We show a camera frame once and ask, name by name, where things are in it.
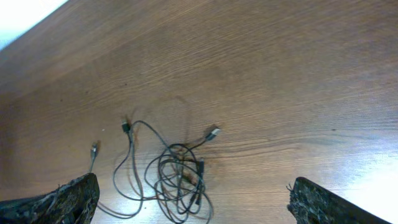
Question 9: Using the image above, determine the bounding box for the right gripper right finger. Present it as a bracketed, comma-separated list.
[286, 177, 390, 224]

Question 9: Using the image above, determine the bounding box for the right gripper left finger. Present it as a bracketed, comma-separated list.
[1, 173, 100, 224]

